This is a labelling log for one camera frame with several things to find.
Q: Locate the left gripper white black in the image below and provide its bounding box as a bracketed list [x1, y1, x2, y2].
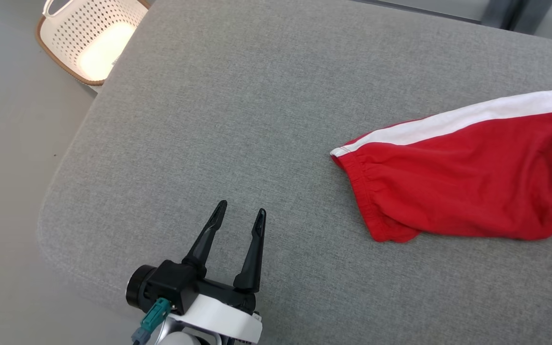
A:
[176, 200, 267, 345]

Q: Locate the left camera cable teal plug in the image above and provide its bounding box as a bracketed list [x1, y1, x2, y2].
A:
[131, 297, 173, 345]

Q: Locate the red white cotton garment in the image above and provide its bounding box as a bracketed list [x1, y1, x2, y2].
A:
[330, 85, 552, 243]

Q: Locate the white perforated laundry basket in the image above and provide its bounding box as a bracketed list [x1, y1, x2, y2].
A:
[35, 0, 153, 87]

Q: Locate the grey metal pillar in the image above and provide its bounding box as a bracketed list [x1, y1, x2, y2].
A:
[480, 0, 531, 31]

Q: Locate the grey fabric sofa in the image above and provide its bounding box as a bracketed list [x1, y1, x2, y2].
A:
[36, 0, 552, 345]

